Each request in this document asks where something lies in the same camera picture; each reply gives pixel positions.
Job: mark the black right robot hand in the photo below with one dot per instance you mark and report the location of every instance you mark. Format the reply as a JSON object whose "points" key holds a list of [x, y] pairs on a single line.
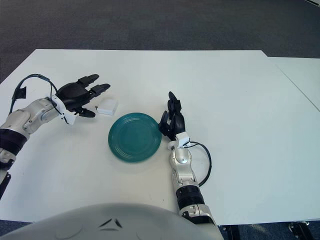
{"points": [[178, 123]]}

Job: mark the teal round plate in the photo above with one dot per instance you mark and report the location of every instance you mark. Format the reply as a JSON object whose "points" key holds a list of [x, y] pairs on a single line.
{"points": [[135, 140]]}

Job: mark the black table caster foot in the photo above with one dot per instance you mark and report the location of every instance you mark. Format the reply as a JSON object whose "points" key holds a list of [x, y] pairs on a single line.
{"points": [[300, 226]]}

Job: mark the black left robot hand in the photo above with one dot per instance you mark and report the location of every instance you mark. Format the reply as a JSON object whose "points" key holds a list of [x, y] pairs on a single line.
{"points": [[71, 92]]}

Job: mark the white square charger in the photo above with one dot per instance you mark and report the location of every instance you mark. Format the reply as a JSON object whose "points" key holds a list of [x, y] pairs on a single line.
{"points": [[110, 106]]}

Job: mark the white strip on floor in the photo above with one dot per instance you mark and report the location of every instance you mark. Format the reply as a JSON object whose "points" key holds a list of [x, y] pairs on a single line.
{"points": [[312, 1]]}

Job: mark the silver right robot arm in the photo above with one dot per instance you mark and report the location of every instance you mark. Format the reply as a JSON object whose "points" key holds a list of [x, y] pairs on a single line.
{"points": [[183, 160]]}

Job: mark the grey robot torso shell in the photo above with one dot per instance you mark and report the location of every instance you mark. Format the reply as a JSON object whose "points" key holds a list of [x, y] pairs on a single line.
{"points": [[100, 225]]}

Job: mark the black table leg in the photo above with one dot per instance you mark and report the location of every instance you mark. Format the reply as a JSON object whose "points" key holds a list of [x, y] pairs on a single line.
{"points": [[231, 233]]}

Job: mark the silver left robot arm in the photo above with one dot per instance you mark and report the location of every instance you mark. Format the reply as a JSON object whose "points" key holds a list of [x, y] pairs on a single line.
{"points": [[32, 115]]}

